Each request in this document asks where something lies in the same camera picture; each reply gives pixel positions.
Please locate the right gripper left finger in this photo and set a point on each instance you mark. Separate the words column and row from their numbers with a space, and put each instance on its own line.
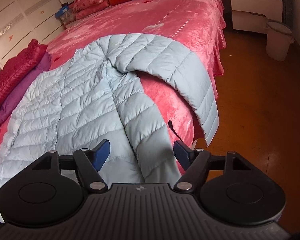
column 89, row 163

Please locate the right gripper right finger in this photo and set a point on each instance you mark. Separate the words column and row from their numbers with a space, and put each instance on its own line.
column 194, row 163

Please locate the light blue down jacket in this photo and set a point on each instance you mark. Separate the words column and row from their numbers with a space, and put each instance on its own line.
column 98, row 95

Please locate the purple down jacket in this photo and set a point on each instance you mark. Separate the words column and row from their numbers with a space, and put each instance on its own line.
column 18, row 92

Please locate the red down jacket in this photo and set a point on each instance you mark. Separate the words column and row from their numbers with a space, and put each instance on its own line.
column 19, row 66

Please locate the pink bed with blanket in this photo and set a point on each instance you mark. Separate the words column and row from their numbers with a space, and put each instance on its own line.
column 197, row 24

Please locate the blue storage box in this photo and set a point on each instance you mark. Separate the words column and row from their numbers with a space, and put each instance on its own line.
column 65, row 14

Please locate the white waste bin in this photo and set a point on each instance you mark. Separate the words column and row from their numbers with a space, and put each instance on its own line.
column 279, row 39

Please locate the pink pillow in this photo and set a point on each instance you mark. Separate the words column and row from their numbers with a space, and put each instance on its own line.
column 83, row 8

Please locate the white nightstand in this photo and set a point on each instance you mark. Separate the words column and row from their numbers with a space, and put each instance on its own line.
column 253, row 15

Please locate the white sliding wardrobe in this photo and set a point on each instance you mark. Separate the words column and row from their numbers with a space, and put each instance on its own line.
column 24, row 20

